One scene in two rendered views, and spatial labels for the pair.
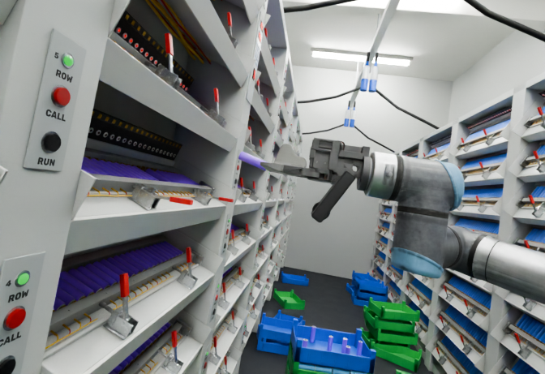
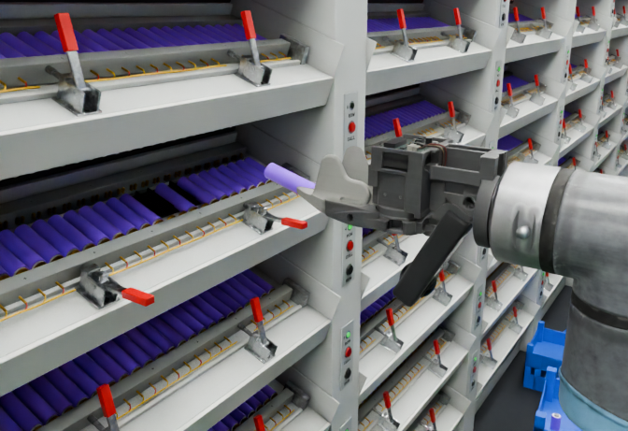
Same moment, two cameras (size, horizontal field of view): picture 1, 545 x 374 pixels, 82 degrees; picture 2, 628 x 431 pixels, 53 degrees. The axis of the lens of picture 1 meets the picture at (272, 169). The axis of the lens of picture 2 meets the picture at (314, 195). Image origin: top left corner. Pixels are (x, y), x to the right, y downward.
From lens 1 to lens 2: 37 cm
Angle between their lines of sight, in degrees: 33
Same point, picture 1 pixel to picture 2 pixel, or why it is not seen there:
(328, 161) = (405, 194)
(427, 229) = (612, 357)
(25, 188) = not seen: outside the picture
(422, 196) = (604, 284)
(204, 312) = (326, 378)
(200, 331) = (324, 404)
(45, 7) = not seen: outside the picture
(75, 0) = not seen: outside the picture
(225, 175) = (324, 150)
